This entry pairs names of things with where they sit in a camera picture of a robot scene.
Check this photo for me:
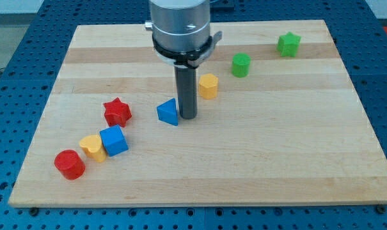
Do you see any green star block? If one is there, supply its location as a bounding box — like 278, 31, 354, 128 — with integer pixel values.
276, 32, 301, 57

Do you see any red cylinder block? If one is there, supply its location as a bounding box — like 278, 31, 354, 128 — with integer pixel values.
54, 149, 86, 180

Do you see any yellow hexagon block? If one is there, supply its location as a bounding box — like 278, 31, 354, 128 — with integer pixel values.
198, 73, 218, 99

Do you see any yellow heart block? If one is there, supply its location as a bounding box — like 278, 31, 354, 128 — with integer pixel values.
79, 134, 107, 162

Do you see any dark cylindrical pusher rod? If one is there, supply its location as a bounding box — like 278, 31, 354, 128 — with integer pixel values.
175, 67, 198, 119

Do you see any blue triangle block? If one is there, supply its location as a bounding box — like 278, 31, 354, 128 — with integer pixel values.
157, 98, 178, 126

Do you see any green cylinder block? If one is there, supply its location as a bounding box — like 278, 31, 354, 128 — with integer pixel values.
231, 53, 251, 77

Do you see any blue cube block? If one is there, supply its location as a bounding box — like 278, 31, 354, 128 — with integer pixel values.
99, 125, 129, 157

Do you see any red star block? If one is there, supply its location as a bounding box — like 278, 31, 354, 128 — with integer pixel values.
104, 98, 132, 127

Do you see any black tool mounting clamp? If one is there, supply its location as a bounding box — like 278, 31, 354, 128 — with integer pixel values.
152, 31, 222, 69

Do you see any wooden board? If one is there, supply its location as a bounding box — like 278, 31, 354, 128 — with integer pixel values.
9, 20, 387, 208

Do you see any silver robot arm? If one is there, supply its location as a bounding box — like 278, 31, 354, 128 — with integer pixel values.
145, 0, 223, 119

